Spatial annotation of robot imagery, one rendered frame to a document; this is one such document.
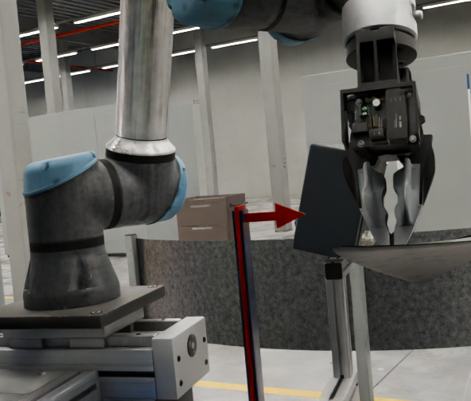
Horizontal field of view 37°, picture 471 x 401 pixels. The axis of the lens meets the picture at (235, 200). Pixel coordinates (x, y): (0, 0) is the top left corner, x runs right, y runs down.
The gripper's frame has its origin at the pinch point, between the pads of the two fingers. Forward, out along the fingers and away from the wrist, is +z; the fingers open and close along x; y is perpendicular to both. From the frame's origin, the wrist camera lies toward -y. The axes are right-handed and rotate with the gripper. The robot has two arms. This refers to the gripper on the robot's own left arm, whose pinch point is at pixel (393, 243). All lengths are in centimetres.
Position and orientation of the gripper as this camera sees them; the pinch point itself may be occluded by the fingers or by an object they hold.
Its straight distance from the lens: 71.3
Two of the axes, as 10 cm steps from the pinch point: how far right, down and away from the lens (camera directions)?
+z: 0.0, 9.7, -2.3
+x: 9.5, -0.7, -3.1
